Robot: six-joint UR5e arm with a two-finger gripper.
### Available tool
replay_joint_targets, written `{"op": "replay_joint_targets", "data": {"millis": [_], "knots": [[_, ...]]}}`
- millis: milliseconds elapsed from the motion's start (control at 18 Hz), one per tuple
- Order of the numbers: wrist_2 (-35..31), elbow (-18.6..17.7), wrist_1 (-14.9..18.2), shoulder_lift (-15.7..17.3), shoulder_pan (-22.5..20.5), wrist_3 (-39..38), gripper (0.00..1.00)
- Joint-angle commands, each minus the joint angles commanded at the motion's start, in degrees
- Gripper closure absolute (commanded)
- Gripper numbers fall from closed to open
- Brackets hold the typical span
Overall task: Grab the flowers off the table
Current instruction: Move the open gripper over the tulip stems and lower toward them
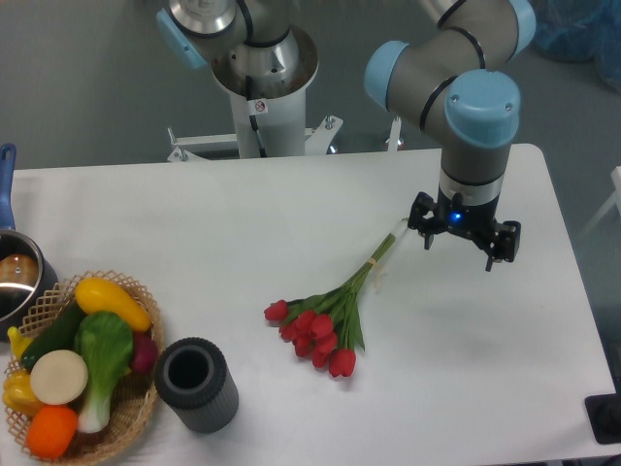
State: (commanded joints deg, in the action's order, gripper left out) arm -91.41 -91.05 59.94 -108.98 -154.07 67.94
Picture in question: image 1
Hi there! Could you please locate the green bok choy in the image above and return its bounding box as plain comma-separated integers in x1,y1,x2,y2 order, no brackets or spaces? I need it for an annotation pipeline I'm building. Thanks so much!
74,311,133,434

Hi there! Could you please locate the yellow banana tip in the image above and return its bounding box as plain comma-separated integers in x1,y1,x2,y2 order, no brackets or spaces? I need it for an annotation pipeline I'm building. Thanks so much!
7,326,32,360

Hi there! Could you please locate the round cream bun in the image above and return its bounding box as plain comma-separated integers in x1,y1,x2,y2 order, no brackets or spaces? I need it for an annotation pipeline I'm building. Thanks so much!
30,349,88,405

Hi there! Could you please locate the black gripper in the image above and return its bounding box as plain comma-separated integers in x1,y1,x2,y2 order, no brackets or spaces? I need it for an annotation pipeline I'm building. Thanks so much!
408,190,521,272

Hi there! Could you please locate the blue handled steel saucepan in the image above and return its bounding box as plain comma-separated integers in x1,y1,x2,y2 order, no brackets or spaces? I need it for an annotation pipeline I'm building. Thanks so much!
1,144,57,343

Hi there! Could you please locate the orange fruit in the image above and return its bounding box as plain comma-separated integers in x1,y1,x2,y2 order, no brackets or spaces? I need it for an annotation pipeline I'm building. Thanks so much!
25,406,78,460

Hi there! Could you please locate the white furniture part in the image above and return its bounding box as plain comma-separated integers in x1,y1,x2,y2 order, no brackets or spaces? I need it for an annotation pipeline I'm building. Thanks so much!
578,166,621,240

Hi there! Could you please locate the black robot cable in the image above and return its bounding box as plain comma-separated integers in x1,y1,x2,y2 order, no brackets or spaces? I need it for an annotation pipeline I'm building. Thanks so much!
244,75,268,159

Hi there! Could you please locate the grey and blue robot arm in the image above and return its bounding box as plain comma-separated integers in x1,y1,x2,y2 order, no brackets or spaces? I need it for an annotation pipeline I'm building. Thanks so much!
156,1,536,263

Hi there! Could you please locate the red tulip bouquet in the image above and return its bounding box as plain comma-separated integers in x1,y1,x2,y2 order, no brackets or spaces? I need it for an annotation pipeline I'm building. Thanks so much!
263,218,408,379

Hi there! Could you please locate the yellow bell pepper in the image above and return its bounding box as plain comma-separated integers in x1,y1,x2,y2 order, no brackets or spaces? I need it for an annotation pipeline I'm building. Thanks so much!
2,370,45,416

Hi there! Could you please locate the blue plastic bag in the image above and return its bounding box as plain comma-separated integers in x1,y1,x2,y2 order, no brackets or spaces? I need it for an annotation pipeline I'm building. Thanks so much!
531,1,620,91

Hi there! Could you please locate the woven wicker basket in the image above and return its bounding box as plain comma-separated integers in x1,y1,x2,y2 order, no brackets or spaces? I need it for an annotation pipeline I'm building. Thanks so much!
4,271,164,465

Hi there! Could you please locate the dark green cucumber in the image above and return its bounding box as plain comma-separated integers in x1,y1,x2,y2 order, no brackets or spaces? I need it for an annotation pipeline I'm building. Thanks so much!
20,300,86,371

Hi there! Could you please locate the dark grey ribbed vase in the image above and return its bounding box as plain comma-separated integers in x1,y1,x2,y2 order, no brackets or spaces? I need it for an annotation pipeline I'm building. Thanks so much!
154,337,240,434

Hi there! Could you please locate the black device at table edge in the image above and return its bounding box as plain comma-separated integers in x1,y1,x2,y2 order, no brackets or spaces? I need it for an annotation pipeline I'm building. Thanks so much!
584,394,620,445

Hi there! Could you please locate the purple red onion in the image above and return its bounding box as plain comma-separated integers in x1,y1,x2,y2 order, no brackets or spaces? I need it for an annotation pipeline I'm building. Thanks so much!
129,333,158,374

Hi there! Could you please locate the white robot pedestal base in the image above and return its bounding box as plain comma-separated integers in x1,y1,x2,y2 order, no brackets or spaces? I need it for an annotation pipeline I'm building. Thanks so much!
166,26,407,163

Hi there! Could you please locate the yellow squash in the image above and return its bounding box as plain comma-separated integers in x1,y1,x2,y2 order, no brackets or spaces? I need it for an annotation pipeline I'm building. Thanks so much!
74,277,151,333

